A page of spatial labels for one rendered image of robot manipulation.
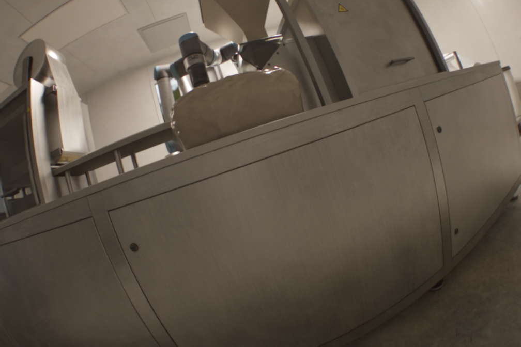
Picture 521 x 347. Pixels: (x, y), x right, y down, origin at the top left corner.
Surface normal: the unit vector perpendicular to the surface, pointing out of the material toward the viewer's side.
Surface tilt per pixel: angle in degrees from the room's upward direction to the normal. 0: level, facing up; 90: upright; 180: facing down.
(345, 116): 90
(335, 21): 90
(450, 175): 90
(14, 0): 180
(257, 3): 114
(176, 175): 90
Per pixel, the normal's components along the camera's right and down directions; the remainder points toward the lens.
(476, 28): -0.94, 0.32
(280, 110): 0.36, -0.05
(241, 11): 0.25, 0.32
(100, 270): 0.12, -0.07
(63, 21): 0.33, 0.95
